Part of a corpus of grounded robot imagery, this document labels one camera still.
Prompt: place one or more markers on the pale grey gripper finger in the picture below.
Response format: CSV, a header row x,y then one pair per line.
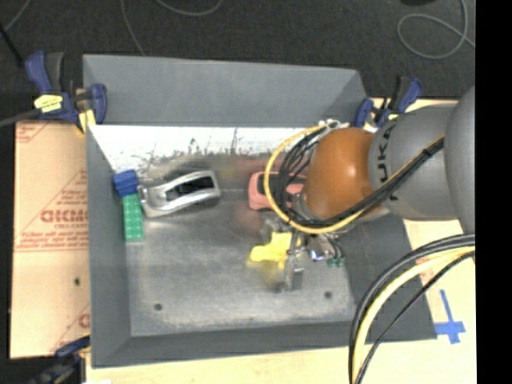
x,y
296,276
275,226

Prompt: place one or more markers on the pink box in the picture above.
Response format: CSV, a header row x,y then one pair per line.
x,y
257,192

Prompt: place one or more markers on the grey metal bin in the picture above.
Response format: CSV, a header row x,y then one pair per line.
x,y
208,278

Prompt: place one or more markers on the green studded flat block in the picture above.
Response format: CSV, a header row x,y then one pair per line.
x,y
133,217

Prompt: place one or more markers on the blue toy brick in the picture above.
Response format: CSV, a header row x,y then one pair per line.
x,y
125,182

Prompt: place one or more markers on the brown cardboard board, red print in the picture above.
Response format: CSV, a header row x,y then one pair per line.
x,y
48,198

